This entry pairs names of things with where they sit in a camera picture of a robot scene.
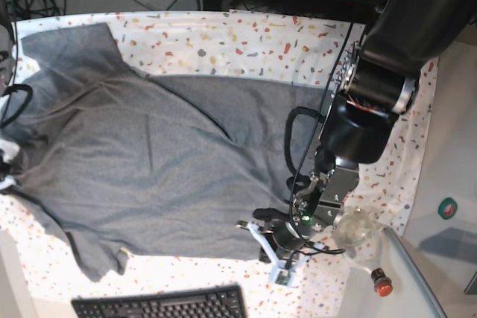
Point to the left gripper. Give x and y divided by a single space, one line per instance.
284 238

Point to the grey t-shirt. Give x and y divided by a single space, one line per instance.
115 163

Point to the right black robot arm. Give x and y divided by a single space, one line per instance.
9 59

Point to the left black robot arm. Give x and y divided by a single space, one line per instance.
378 81

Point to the black computer keyboard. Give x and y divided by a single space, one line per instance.
223 301

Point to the clear plastic bottle red cap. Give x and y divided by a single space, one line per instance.
360 236

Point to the terrazzo pattern tablecloth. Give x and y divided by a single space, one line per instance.
239 44

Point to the green tape roll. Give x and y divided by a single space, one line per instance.
447 208

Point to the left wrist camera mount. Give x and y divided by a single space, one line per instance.
283 270

